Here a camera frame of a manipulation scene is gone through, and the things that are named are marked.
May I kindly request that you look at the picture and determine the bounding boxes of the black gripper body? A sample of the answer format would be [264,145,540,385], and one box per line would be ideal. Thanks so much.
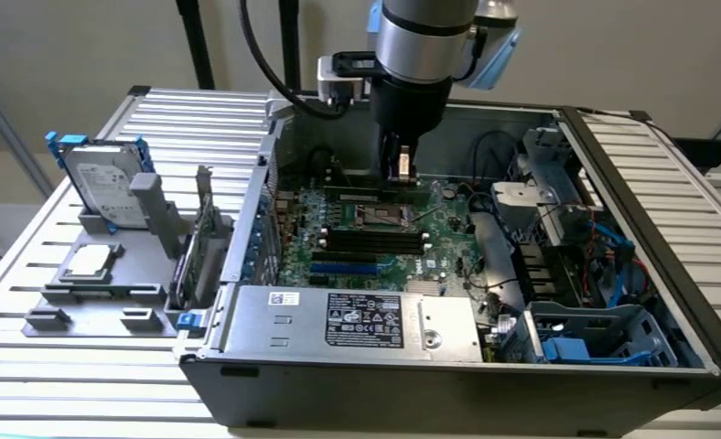
[368,77,454,144]

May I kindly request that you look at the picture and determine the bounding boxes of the green RAM stick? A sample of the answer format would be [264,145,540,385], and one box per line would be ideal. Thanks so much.
[324,183,430,207]

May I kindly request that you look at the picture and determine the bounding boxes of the black RAM slots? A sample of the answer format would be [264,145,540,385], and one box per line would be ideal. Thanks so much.
[320,226,430,255]

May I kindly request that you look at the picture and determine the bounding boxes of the blue expansion slot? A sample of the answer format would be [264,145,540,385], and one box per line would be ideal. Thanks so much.
[309,261,382,277]

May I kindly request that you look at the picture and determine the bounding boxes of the CPU socket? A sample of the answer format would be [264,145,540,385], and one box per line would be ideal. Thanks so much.
[340,200,422,230]

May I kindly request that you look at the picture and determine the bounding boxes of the green motherboard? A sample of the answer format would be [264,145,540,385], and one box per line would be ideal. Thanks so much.
[269,171,521,321]

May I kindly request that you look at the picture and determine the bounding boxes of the silver power supply unit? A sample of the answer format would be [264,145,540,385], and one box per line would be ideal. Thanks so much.
[198,284,484,363]

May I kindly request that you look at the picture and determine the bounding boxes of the black stand pole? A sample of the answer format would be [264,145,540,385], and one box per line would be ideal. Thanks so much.
[174,0,217,91]

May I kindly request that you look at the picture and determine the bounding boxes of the hard disk in blue carrier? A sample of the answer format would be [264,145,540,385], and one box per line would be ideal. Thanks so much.
[44,131,157,234]

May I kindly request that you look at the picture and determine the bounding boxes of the black box on table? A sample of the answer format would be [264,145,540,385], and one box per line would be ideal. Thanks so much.
[668,135,721,175]

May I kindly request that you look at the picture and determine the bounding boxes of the blue plastic drive bay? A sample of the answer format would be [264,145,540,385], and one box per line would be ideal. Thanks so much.
[512,299,683,369]

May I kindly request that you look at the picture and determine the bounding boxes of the open black PC case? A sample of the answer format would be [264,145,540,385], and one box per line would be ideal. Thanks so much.
[178,91,721,429]

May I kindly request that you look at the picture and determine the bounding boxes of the grey parts rack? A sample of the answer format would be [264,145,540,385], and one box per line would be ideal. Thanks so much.
[22,166,238,338]

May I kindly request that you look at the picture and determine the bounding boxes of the silver CPU chip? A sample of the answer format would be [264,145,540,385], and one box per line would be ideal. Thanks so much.
[66,243,120,278]

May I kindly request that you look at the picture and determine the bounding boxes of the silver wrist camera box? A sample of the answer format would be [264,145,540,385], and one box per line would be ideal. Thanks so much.
[316,51,380,104]

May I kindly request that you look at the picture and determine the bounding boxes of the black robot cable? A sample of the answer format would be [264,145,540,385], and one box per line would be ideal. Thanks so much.
[238,0,352,121]

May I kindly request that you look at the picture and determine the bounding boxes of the graphics card with metal bracket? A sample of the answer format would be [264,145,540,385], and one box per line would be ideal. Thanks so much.
[166,165,224,309]

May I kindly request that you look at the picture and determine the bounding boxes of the blue wire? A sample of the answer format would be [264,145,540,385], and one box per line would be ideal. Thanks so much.
[585,220,639,306]

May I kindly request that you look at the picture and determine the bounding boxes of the black cable on table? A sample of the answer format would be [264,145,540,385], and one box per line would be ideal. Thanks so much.
[576,106,711,177]

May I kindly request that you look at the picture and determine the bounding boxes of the red wire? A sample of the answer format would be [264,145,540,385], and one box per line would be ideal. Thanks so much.
[582,223,655,306]

